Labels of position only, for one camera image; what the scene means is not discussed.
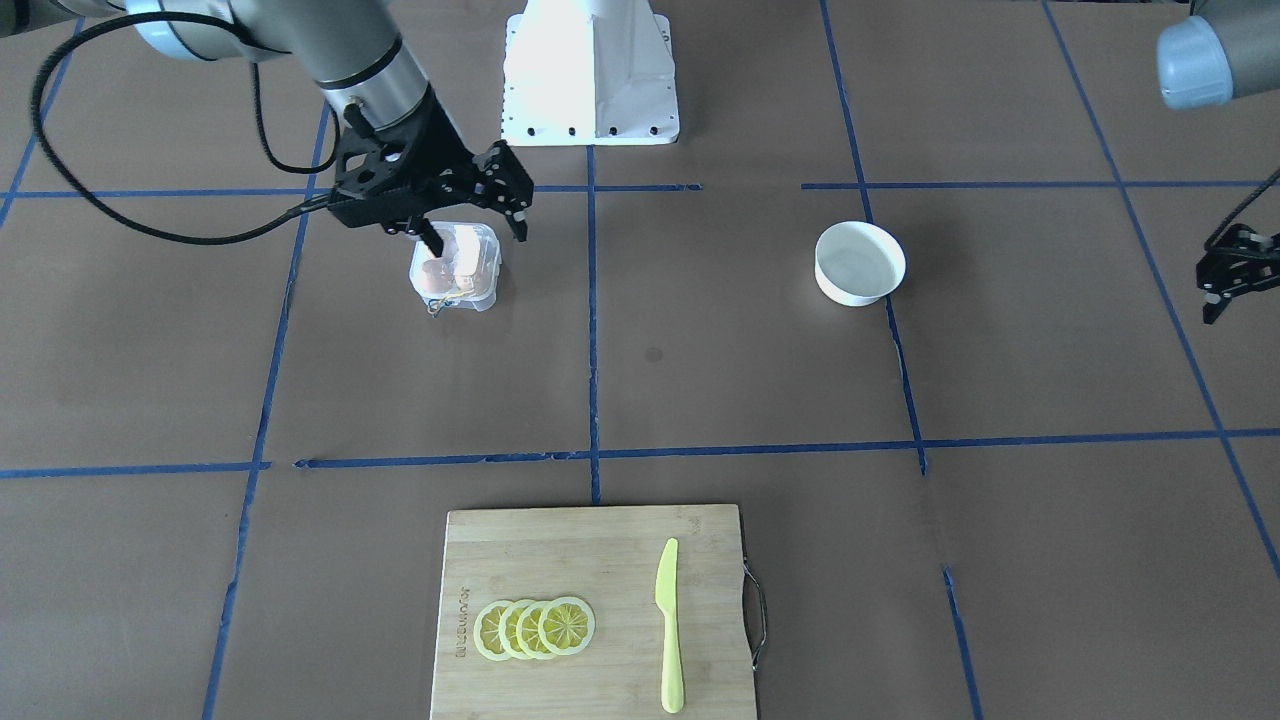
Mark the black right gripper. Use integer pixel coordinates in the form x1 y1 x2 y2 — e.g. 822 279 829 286
384 85 535 258

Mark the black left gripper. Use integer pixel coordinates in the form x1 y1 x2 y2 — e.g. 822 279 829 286
1196 225 1279 325

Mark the clear plastic egg box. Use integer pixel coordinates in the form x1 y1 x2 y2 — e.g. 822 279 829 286
408 222 502 316

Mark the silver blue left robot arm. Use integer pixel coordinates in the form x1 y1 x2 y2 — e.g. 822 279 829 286
1156 1 1279 325

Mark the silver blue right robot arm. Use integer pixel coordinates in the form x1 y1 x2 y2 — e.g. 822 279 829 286
29 1 535 252

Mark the white round bowl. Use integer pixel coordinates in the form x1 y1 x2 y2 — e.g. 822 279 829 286
814 222 908 307

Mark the bamboo cutting board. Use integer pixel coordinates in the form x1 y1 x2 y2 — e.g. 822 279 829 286
429 503 758 719

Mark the yellow lemon slice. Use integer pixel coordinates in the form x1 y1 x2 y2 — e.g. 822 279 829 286
498 600 532 660
472 600 513 662
511 600 556 660
538 596 596 657

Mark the yellow plastic knife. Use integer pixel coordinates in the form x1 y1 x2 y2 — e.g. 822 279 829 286
654 537 685 715

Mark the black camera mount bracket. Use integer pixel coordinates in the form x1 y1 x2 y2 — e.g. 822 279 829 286
326 128 413 228

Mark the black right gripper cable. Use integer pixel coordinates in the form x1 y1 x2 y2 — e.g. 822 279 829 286
29 12 346 247

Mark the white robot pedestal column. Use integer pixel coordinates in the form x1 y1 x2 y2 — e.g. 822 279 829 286
500 1 681 147

